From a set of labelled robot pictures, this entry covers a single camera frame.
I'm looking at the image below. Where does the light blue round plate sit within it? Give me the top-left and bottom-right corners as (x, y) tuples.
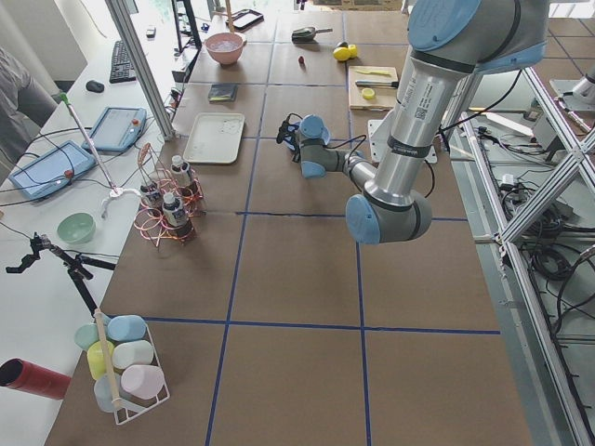
(285, 126), (331, 150)

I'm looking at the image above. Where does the black tripod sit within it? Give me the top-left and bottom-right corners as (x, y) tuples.
(5, 232), (117, 318)

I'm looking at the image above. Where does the back tea bottle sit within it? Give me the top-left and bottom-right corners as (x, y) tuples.
(139, 171), (163, 216)

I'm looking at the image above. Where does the yellow cup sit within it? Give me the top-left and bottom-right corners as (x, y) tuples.
(86, 341), (106, 381)

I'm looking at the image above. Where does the lemon half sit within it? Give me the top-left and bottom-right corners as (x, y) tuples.
(361, 87), (376, 100)

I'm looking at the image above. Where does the near blue teach pendant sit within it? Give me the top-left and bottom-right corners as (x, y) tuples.
(8, 140), (96, 200)

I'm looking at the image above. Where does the wooden cutting board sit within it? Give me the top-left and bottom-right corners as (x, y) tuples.
(348, 66), (399, 111)

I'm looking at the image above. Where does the white wire cup rack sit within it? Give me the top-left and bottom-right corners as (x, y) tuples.
(94, 309), (170, 426)

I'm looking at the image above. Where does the left tea bottle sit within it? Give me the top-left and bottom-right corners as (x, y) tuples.
(162, 192), (194, 240)

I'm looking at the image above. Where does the tea bottle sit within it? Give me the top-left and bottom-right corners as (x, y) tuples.
(171, 155), (196, 196)
(139, 171), (163, 216)
(162, 192), (194, 240)

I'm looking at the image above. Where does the mint green cup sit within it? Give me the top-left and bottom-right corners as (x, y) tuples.
(73, 322), (99, 351)

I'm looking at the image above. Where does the black keyboard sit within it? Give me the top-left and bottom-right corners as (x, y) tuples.
(109, 40), (137, 84)

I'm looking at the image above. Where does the large yellow lemon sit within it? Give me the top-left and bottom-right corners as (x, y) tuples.
(333, 46), (351, 62)

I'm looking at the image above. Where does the white cup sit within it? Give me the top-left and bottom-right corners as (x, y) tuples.
(112, 339), (154, 370)

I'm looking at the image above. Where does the silver handled knife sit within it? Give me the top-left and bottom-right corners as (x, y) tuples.
(355, 80), (399, 89)

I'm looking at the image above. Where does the mint green bowl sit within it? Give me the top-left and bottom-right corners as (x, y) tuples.
(57, 213), (96, 244)

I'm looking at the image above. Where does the light blue cup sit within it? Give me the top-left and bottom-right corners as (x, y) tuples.
(107, 315), (147, 342)

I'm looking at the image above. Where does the white pole stand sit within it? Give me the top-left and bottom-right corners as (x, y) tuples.
(59, 93), (141, 219)

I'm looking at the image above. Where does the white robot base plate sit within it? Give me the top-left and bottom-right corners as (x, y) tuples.
(367, 120), (389, 164)

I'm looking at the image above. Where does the red cylinder tube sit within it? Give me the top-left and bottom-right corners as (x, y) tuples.
(1, 358), (71, 400)

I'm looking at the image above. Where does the pink bowl with ice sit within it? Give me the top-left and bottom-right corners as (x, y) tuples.
(205, 33), (246, 65)

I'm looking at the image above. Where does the grey folded cloth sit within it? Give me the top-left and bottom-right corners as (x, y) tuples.
(207, 83), (238, 103)

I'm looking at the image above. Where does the small yellow lemon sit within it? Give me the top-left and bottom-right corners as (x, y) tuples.
(348, 44), (358, 59)

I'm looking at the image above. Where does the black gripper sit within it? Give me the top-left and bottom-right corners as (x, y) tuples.
(290, 130), (300, 163)

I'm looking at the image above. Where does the black computer mouse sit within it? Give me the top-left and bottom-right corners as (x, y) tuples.
(86, 80), (105, 94)

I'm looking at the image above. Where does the right tea bottle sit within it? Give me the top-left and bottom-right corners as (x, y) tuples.
(171, 155), (196, 196)

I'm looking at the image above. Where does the aluminium frame post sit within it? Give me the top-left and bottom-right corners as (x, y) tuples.
(105, 0), (175, 141)

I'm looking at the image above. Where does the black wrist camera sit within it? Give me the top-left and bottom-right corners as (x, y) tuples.
(276, 120), (300, 146)

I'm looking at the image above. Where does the yellow plastic knife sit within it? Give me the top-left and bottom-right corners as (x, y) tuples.
(355, 69), (392, 77)

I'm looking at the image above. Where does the cream bear tray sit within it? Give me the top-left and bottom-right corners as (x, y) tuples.
(182, 112), (245, 164)

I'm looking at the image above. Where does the blue teach pendant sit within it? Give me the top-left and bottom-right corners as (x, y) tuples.
(8, 140), (96, 200)
(89, 107), (147, 153)

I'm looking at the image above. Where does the pink cup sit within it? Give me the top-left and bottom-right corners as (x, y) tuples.
(121, 364), (165, 400)

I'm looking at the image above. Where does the copper wire bottle rack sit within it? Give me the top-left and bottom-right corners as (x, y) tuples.
(134, 143), (204, 246)

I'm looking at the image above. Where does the pale blue cup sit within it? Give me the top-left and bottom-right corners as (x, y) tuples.
(93, 374), (115, 413)

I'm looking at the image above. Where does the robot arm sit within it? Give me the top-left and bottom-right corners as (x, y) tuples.
(277, 1), (549, 244)

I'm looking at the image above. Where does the far blue teach pendant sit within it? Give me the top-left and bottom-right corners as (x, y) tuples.
(89, 107), (147, 153)

